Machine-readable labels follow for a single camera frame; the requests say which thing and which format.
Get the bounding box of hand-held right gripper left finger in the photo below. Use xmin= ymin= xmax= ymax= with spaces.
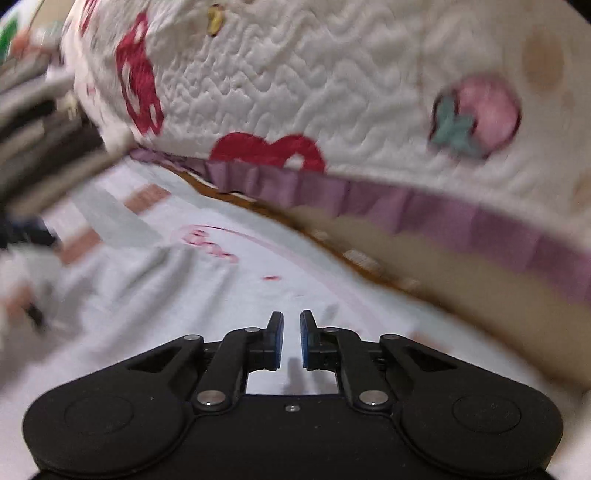
xmin=126 ymin=311 xmax=284 ymax=413

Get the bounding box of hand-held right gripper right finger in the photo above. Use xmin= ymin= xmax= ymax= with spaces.
xmin=300 ymin=310 xmax=458 ymax=412

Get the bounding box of light grey t-shirt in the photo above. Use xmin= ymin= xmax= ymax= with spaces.
xmin=0 ymin=244 xmax=352 ymax=416

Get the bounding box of stack of folded clothes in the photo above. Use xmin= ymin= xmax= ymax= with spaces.
xmin=0 ymin=55 xmax=109 ymax=215

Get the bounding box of striped bed sheet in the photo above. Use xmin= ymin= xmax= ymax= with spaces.
xmin=0 ymin=157 xmax=591 ymax=480

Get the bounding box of green and white object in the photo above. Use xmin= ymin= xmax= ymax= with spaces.
xmin=0 ymin=18 xmax=19 ymax=61

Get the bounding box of white quilt with red bears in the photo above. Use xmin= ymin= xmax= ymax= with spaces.
xmin=60 ymin=0 xmax=591 ymax=305

